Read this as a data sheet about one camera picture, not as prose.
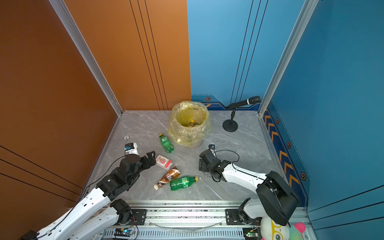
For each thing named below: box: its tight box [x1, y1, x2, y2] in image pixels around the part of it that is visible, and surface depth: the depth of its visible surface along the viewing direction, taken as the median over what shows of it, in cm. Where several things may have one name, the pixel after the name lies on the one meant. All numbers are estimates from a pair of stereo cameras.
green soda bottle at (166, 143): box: [158, 133, 175, 154], surface depth 99 cm
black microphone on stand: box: [222, 95, 261, 132], surface depth 96 cm
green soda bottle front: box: [169, 176, 200, 191], surface depth 81 cm
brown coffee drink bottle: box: [153, 166, 181, 191], surface depth 83 cm
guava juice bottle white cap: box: [155, 155, 173, 171], surface depth 90 cm
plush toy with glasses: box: [260, 216, 306, 240], surface depth 66 cm
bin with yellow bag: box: [168, 100, 211, 149], surface depth 89 cm
